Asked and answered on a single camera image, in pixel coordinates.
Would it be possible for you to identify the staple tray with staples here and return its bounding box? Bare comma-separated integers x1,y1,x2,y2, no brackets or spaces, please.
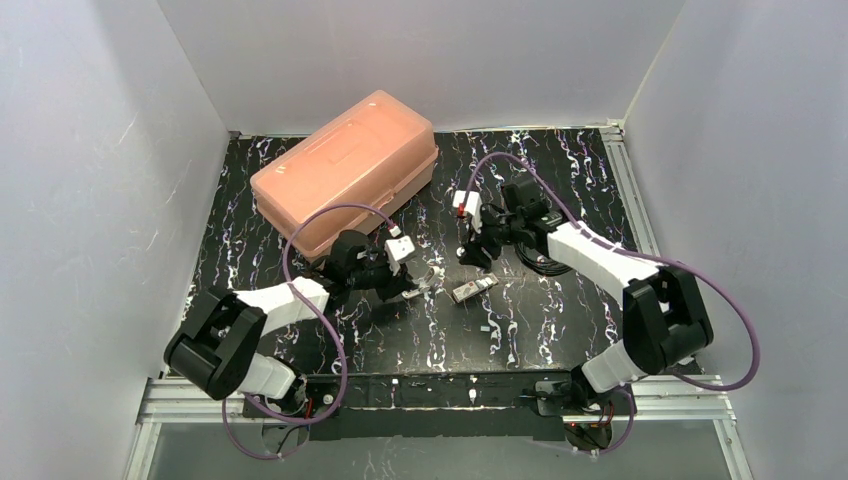
451,274,499,303

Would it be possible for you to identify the small white stapler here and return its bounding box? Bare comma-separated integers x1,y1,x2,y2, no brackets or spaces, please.
401,266,444,300

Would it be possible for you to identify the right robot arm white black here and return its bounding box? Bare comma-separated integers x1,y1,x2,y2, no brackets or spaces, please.
452,179,714,416

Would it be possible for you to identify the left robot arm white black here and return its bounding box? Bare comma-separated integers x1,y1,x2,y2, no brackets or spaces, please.
164,229,416,403

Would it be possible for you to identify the pink translucent plastic box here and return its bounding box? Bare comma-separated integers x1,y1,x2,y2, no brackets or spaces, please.
250,90,439,260

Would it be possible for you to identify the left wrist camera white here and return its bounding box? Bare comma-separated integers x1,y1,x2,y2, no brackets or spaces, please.
384,225,417,276

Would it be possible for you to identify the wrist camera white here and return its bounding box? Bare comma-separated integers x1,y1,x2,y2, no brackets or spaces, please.
452,190,482,233
384,225,417,276

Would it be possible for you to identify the coiled black cable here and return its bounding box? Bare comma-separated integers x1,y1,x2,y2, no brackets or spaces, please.
515,238,576,278

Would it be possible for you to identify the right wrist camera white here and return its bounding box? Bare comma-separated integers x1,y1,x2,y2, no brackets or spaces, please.
452,190,482,233

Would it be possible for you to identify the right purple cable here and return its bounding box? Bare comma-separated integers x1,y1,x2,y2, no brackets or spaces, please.
457,152,762,456

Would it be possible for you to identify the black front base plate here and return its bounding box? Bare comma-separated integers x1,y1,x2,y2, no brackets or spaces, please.
241,370,637,442

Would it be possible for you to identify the aluminium front rail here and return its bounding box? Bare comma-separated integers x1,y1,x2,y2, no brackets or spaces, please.
138,370,736,423

